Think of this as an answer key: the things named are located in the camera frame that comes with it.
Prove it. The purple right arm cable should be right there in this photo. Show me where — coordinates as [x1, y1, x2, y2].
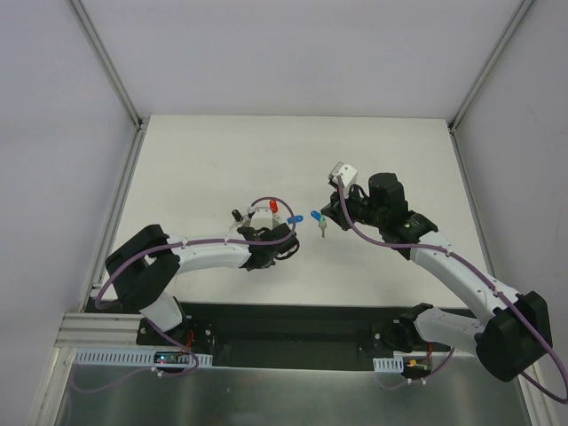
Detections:
[335, 175, 568, 403]

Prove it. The aluminium frame post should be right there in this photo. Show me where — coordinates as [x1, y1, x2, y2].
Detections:
[67, 0, 144, 130]
[448, 0, 537, 135]

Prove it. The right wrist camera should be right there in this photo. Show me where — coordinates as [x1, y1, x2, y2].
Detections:
[328, 162, 359, 191]

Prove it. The black key tag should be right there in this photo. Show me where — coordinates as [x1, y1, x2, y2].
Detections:
[232, 209, 243, 222]

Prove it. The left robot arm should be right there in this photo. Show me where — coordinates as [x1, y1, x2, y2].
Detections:
[105, 224, 299, 345]

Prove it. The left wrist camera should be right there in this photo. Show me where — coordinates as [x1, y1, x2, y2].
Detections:
[248, 207, 274, 230]

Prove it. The small blue key tag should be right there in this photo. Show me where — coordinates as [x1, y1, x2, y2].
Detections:
[287, 215, 304, 225]

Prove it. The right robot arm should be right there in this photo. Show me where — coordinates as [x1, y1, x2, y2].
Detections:
[321, 163, 552, 382]

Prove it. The aluminium frame left post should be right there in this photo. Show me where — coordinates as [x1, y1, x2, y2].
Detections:
[67, 0, 144, 130]

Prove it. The white cable duct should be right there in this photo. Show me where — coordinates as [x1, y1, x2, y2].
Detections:
[75, 349, 213, 368]
[373, 356, 405, 374]

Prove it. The metal key organiser ring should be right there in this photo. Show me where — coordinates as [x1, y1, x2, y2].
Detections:
[228, 206, 294, 236]

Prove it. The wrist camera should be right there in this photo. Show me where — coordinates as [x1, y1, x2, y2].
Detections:
[328, 162, 359, 191]
[248, 207, 274, 230]

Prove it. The aluminium frame right post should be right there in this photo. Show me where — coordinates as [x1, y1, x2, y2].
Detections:
[448, 0, 537, 135]

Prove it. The left white cable duct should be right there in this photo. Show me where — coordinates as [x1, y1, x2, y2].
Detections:
[75, 349, 213, 368]

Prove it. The right white cable duct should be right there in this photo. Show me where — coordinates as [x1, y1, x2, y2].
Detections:
[373, 356, 405, 374]

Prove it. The silver key with blue tag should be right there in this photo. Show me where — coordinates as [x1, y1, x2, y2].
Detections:
[311, 210, 327, 238]

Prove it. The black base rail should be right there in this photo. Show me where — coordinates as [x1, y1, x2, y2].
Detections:
[135, 301, 462, 369]

